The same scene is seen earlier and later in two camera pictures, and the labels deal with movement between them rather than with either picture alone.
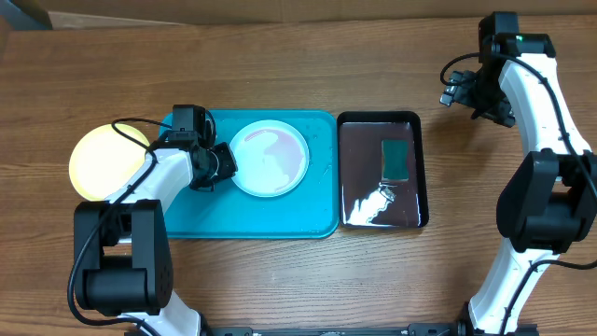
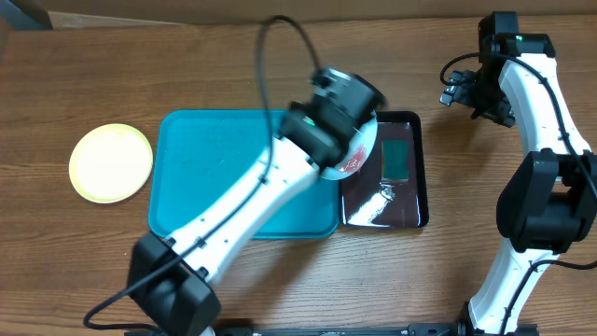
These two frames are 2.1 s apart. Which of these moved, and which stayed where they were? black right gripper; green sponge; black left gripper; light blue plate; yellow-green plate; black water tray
Moved: black left gripper; light blue plate
Stayed: green sponge; black water tray; black right gripper; yellow-green plate
